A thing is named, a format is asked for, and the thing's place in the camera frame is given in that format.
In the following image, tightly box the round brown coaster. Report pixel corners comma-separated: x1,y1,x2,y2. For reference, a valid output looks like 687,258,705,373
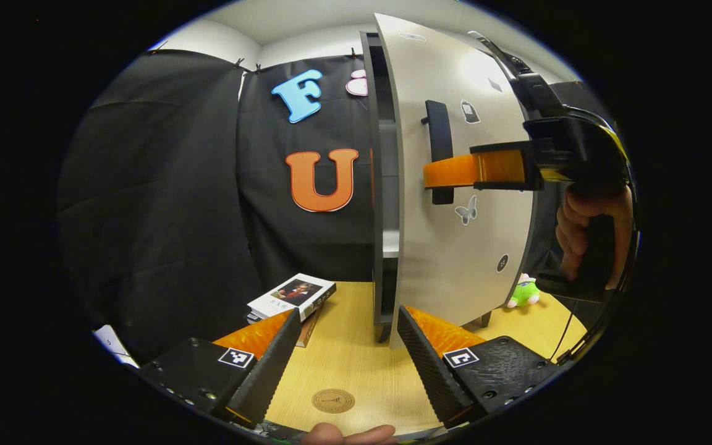
311,388,356,414

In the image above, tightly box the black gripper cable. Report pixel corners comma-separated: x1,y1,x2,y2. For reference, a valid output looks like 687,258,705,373
549,299,580,365

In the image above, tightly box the white book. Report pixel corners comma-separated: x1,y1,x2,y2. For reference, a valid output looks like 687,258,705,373
247,273,337,323

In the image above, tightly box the white paper sheet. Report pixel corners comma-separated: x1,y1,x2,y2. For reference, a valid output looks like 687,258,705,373
93,324,141,370

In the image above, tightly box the dark grey cabinet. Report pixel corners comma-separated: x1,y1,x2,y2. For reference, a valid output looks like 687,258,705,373
359,31,494,344

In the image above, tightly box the black cabinet door handle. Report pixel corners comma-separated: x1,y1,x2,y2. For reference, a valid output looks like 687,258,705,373
421,100,456,206

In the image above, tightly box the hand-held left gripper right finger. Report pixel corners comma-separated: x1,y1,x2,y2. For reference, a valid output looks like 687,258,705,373
397,305,564,430

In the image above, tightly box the black backdrop cloth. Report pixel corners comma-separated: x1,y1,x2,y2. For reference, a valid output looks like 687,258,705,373
56,49,616,365

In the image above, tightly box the green plush toy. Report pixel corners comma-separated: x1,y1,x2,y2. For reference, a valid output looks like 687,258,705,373
507,273,542,308

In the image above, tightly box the brown book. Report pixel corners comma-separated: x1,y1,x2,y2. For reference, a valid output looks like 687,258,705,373
294,306,324,349

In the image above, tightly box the grey cabinet door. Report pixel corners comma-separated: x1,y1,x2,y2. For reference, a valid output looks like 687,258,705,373
373,12,540,350

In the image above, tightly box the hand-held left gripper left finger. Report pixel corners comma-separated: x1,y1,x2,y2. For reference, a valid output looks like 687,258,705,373
137,308,302,430

